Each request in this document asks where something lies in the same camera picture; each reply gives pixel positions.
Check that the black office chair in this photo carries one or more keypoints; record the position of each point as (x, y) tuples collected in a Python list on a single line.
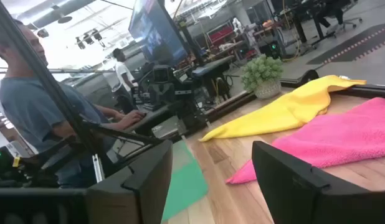
[(351, 21)]

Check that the black ceiling spotlight cluster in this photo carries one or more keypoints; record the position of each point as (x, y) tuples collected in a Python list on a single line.
[(88, 39)]

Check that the black box green light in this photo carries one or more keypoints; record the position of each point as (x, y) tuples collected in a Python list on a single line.
[(272, 49)]

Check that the black device green light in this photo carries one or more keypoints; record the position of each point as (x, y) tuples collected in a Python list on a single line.
[(2, 165)]

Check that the yellow microfiber towel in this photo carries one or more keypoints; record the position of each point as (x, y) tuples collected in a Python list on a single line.
[(283, 115)]

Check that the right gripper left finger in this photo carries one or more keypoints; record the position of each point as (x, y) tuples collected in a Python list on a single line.
[(142, 186)]

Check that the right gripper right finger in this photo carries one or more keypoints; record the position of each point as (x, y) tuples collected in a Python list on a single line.
[(304, 199)]

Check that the person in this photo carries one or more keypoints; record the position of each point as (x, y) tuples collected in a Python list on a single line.
[(122, 73), (27, 112), (331, 11)]

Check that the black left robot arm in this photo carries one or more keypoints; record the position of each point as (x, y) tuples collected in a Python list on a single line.
[(167, 90)]

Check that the black side desk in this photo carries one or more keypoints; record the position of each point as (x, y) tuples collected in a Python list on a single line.
[(161, 116)]

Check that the teal translucent plastic bin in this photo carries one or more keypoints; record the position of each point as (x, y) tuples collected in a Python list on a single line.
[(184, 186)]

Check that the pink microfiber towel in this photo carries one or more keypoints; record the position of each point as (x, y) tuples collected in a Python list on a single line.
[(335, 137)]

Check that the green succulent plant woven pot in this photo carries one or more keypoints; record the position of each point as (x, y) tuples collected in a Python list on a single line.
[(262, 73)]

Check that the red storage crate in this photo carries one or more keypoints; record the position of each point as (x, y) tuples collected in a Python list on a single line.
[(222, 35)]

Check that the grey ceiling duct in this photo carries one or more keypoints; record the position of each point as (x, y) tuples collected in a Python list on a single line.
[(55, 14)]

